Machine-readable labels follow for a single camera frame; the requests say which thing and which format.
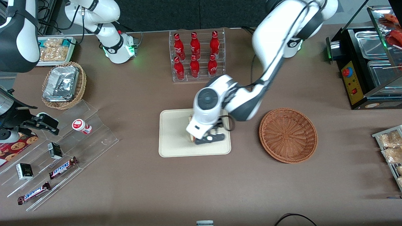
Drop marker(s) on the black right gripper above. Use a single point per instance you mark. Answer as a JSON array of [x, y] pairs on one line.
[[16, 118]]

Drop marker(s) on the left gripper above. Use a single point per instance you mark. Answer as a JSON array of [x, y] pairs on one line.
[[218, 124]]

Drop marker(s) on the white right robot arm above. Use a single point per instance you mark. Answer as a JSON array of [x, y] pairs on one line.
[[19, 37]]

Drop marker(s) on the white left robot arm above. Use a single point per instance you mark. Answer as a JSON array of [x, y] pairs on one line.
[[276, 37]]

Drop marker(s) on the small tan wicker basket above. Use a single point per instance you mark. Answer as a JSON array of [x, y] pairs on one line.
[[51, 103]]

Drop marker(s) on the beige plastic tray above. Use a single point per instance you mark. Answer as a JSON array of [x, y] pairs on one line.
[[176, 135]]

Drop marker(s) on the white snack tray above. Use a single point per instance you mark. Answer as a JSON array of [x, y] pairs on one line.
[[56, 64]]

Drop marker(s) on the round brown wicker basket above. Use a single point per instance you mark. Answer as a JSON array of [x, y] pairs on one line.
[[287, 135]]

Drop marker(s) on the red cookie box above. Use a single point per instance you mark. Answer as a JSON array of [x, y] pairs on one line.
[[17, 147]]

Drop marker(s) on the small black carton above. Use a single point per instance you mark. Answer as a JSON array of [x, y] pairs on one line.
[[24, 171], [55, 150]]

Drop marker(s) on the silver foil container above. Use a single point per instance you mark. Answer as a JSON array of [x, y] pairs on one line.
[[61, 83]]

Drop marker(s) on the small white bottle red cap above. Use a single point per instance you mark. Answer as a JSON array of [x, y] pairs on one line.
[[80, 125]]

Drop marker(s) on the clear acrylic bottle rack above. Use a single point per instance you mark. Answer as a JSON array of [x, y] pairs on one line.
[[202, 78]]

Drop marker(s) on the snickers chocolate bar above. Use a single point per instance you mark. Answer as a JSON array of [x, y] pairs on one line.
[[62, 167], [34, 192]]

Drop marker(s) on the clear acrylic stepped display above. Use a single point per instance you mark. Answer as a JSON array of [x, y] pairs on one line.
[[94, 138]]

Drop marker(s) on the clear snack bag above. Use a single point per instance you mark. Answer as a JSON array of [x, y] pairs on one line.
[[53, 43], [55, 54]]

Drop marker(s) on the red cola bottle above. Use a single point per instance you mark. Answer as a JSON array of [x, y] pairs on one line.
[[195, 45], [214, 44], [212, 66], [194, 67], [178, 45], [179, 69]]

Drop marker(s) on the small grey device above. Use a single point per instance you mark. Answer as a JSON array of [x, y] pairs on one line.
[[204, 223]]

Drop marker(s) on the black food warmer yellow panel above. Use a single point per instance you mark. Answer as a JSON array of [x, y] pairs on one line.
[[353, 91]]

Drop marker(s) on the clear bag of crackers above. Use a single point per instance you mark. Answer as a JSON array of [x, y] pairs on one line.
[[388, 139], [392, 154], [399, 170], [400, 181]]

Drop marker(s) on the steel warmer pan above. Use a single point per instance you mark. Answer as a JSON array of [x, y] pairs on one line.
[[383, 75], [370, 44]]

